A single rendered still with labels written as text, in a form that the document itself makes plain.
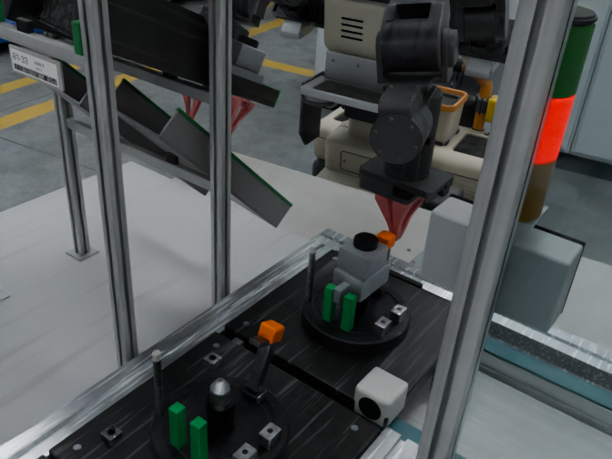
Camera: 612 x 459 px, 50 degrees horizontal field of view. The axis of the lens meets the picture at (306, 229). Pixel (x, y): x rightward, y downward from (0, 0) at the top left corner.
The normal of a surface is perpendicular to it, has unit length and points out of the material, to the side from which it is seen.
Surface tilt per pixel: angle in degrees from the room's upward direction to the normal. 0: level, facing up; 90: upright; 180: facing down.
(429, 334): 0
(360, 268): 90
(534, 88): 90
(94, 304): 0
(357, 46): 98
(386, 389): 0
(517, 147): 90
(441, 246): 90
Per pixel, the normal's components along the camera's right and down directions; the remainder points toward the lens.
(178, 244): 0.07, -0.85
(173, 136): 0.69, 0.41
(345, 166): -0.48, 0.54
